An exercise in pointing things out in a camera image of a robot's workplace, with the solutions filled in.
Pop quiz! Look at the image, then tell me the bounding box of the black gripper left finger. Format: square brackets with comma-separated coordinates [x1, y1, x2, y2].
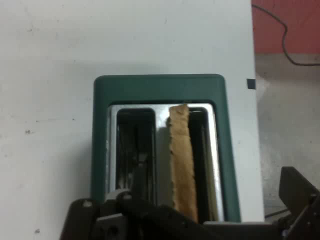
[58, 163, 201, 240]

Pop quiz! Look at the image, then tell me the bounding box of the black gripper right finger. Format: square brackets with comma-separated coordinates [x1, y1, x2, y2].
[274, 165, 320, 240]

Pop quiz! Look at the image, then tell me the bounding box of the brown toast slice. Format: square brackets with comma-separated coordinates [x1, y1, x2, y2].
[166, 103, 199, 223]

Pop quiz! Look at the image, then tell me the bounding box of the dark green two-slot toaster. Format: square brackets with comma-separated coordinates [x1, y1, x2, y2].
[89, 73, 242, 223]

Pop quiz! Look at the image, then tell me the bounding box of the black cable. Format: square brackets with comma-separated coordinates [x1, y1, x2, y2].
[251, 3, 320, 67]

